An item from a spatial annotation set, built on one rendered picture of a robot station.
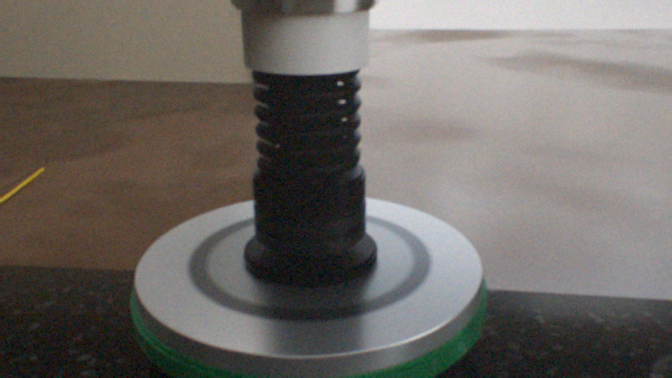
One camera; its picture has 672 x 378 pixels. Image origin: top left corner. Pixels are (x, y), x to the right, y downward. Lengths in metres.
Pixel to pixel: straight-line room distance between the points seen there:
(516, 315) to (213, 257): 0.21
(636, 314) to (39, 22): 5.55
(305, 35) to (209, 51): 4.99
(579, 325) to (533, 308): 0.03
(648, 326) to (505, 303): 0.09
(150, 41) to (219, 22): 0.59
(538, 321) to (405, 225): 0.11
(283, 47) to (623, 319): 0.29
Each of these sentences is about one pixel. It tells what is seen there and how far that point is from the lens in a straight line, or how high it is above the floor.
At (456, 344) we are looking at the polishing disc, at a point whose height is 0.84.
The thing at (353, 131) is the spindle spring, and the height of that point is 0.94.
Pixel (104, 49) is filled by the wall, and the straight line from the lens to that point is 5.62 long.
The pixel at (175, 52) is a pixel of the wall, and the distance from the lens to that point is 5.40.
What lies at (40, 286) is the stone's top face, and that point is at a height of 0.80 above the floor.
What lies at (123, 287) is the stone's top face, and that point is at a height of 0.80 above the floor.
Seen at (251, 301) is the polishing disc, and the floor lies 0.86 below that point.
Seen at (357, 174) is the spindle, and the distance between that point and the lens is 0.37.
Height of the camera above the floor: 1.04
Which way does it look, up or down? 21 degrees down
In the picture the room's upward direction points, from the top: straight up
